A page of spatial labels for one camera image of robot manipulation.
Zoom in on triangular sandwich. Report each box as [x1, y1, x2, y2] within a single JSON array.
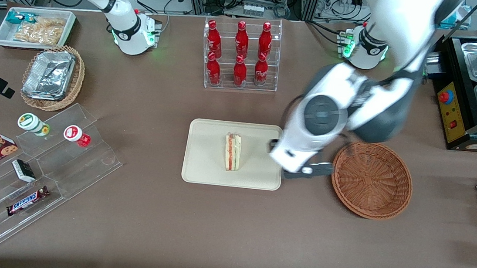
[[222, 132, 243, 172]]

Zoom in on beige plastic tray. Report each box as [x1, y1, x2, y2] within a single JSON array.
[[180, 117, 287, 192]]

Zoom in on brown wicker basket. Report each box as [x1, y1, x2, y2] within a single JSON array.
[[328, 139, 417, 224]]

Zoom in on light wicker basket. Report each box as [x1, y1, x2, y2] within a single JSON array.
[[18, 41, 88, 115]]

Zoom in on clear acrylic bottle rack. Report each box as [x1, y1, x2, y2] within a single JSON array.
[[199, 13, 284, 95]]

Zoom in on red cola bottle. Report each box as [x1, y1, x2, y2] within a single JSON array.
[[204, 51, 223, 86], [232, 55, 249, 87], [233, 20, 251, 59], [257, 21, 274, 60], [253, 52, 270, 87], [205, 20, 225, 59]]

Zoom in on white connector strip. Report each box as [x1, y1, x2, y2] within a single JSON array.
[[242, 4, 265, 17]]

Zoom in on black food warmer appliance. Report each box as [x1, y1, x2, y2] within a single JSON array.
[[417, 2, 477, 153]]

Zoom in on clear acrylic stepped display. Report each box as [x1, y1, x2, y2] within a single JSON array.
[[0, 96, 129, 262]]

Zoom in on red lidded cup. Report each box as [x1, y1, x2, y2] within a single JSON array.
[[62, 124, 92, 148]]

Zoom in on stacked aluminium foil trays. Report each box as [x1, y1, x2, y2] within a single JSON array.
[[21, 47, 77, 103]]

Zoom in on green lidded cup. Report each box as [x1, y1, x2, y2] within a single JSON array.
[[16, 112, 52, 138]]

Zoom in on small black box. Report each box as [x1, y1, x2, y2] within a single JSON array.
[[10, 159, 38, 183]]

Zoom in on Snickers chocolate bar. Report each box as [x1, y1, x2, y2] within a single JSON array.
[[5, 182, 51, 220]]

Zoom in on clear bag of crackers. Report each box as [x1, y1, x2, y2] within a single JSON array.
[[13, 14, 67, 47]]

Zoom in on teal snack packet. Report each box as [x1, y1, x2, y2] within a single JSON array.
[[5, 10, 36, 27]]

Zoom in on white plastic bin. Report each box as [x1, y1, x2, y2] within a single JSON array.
[[0, 4, 78, 54]]

